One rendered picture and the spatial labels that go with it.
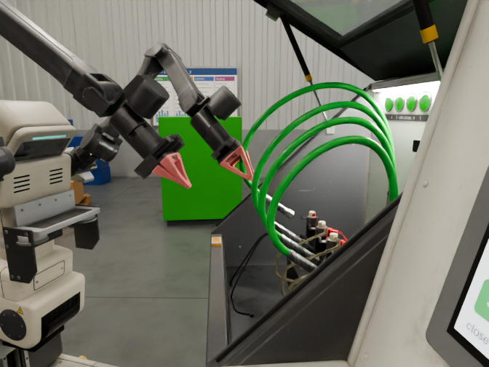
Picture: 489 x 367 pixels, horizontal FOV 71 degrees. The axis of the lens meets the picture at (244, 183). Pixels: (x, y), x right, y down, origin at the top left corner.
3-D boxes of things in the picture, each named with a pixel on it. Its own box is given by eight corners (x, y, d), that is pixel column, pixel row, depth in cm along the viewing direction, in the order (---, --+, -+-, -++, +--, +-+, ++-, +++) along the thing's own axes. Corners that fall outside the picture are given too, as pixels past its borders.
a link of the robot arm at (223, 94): (203, 120, 95) (180, 102, 89) (233, 90, 92) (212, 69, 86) (215, 144, 86) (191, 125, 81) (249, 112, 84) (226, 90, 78)
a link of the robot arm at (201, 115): (193, 122, 89) (183, 120, 83) (212, 103, 87) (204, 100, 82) (209, 143, 88) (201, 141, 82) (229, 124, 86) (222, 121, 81)
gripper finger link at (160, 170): (201, 175, 66) (167, 139, 66) (176, 199, 68) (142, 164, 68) (210, 169, 72) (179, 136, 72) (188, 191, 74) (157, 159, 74)
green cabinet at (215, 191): (235, 205, 509) (234, 116, 482) (241, 224, 425) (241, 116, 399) (169, 207, 497) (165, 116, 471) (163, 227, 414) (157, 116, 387)
